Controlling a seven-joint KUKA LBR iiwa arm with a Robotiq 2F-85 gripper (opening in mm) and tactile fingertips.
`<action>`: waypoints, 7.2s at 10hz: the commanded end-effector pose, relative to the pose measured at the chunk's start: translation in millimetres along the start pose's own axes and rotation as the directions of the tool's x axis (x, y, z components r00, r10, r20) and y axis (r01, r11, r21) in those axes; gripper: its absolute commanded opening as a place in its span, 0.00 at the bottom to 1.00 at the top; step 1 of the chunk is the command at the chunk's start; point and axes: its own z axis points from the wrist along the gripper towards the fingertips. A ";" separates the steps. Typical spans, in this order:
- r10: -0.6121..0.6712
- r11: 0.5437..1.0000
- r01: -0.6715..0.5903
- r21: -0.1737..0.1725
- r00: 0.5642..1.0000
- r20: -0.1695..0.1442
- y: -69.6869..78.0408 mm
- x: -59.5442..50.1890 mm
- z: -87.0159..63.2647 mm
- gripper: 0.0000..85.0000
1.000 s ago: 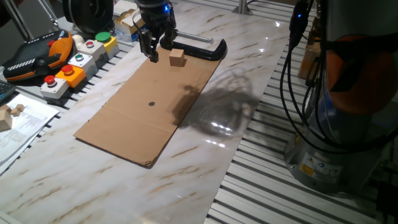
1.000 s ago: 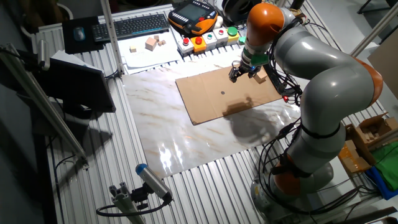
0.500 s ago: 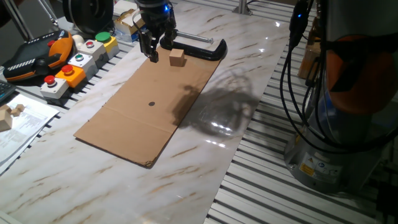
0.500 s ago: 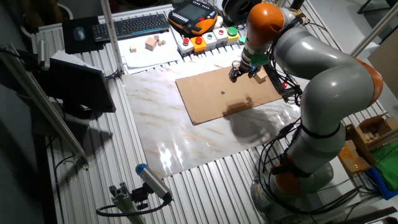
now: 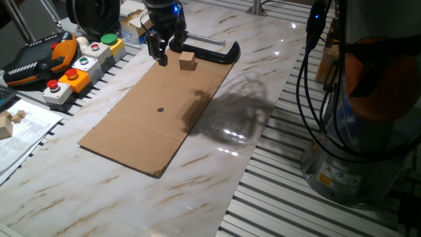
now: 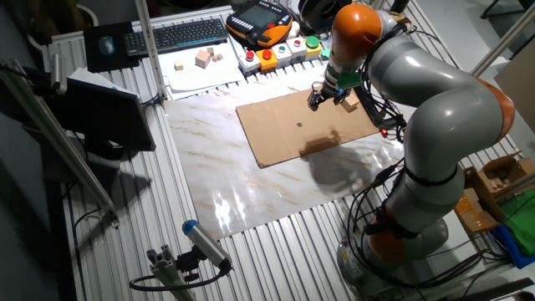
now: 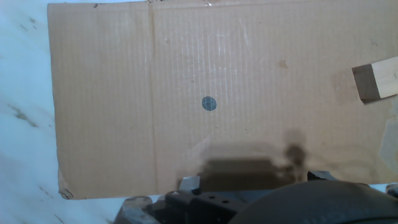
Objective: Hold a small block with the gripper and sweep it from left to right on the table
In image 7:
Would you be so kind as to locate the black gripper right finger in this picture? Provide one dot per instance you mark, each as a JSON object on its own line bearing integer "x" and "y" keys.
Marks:
{"x": 318, "y": 176}

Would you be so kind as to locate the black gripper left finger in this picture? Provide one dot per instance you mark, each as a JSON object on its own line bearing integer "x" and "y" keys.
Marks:
{"x": 192, "y": 205}

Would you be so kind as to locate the small wooden block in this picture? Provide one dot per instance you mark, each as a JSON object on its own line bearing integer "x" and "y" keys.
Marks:
{"x": 382, "y": 77}

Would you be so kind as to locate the brown cardboard sheet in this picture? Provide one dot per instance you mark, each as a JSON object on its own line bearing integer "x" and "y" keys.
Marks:
{"x": 124, "y": 93}

